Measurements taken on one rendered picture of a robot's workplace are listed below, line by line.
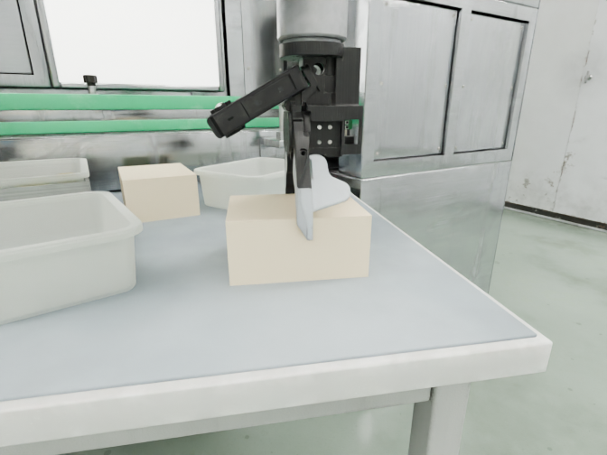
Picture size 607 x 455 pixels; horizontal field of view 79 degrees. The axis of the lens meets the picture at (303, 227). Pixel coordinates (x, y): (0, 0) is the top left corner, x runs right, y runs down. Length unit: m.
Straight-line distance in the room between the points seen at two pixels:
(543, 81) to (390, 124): 2.85
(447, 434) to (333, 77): 0.40
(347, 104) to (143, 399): 0.34
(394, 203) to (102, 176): 0.77
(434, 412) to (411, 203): 0.82
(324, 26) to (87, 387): 0.37
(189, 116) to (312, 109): 0.62
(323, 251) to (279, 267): 0.05
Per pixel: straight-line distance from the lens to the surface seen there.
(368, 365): 0.31
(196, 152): 0.98
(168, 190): 0.68
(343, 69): 0.43
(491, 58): 1.40
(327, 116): 0.41
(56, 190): 0.68
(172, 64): 1.15
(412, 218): 1.20
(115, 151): 0.95
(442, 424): 0.46
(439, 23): 1.21
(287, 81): 0.41
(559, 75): 3.80
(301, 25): 0.41
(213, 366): 0.31
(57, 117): 0.96
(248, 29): 1.28
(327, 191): 0.39
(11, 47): 1.14
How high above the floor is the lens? 0.94
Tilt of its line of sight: 18 degrees down
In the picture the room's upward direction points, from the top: straight up
